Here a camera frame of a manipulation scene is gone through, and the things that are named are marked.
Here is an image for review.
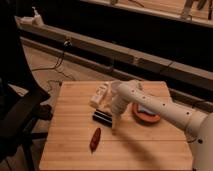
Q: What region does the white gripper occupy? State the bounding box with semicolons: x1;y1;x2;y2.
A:
99;89;129;132

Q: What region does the black striped eraser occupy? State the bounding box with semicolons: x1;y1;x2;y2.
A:
92;110;112;127

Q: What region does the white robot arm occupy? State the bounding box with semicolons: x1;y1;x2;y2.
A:
109;80;213;171

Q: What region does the blue sponge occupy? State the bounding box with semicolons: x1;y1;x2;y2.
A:
138;105;155;115

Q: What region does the red sausage toy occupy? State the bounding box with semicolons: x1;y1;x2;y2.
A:
90;128;101;151

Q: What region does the black office chair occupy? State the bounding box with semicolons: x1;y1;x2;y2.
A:
0;0;52;171

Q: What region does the white pump dispenser bottle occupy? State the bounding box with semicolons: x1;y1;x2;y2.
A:
33;7;44;26

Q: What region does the black floor cable left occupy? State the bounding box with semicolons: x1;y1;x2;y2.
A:
31;39;76;94

